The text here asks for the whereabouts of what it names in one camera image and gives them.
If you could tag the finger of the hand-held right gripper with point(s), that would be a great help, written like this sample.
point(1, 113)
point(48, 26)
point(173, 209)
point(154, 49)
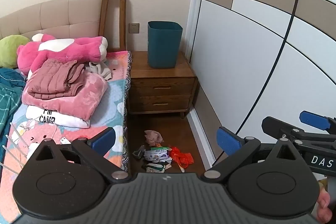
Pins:
point(315, 120)
point(274, 125)

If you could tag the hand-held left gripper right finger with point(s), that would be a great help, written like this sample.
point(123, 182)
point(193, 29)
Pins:
point(227, 141)

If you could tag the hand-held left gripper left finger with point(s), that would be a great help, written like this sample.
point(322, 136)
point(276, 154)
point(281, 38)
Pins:
point(103, 140)

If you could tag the orange foam net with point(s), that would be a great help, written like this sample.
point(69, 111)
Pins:
point(182, 157)

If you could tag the pink mesh net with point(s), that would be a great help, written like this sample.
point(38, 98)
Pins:
point(153, 137)

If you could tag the teal plastic bin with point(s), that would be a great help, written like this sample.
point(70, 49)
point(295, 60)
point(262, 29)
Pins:
point(164, 45)

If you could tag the person's right hand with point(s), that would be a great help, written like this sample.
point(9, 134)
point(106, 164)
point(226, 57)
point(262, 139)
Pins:
point(323, 204)

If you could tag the dark grey wrapper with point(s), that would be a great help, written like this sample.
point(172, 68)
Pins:
point(138, 152)

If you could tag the colourful printed bed sheet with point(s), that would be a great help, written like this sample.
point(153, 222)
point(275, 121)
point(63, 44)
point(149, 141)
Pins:
point(115, 103)

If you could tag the folded white printed shirt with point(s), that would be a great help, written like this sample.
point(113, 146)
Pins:
point(65, 120)

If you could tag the folded pink fleece blanket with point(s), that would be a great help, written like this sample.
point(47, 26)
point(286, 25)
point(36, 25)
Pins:
point(86, 95)

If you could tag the green and white wrapper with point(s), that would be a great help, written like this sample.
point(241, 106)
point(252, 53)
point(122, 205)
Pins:
point(155, 167)

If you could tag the grey and white garment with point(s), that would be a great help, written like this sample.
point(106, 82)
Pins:
point(101, 70)

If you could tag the white charger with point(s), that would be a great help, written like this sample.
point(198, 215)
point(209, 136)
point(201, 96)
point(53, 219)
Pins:
point(33, 149)

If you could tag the white and brown wardrobe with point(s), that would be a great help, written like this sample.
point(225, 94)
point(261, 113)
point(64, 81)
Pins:
point(236, 56)

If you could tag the folded dusty pink jacket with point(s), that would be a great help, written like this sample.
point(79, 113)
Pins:
point(52, 77)

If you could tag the wooden nightstand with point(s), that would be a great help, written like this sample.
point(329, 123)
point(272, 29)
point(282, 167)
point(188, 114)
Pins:
point(160, 74)

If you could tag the pink plush bear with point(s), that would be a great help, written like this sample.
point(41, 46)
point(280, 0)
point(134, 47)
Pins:
point(78, 50)

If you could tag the teal quilt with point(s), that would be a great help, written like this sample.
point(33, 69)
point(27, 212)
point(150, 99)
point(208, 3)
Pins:
point(8, 98)

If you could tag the green plush toy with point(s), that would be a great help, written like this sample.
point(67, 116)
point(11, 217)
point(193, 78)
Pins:
point(10, 50)

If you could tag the beige wall socket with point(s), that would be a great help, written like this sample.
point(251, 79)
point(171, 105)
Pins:
point(134, 28)

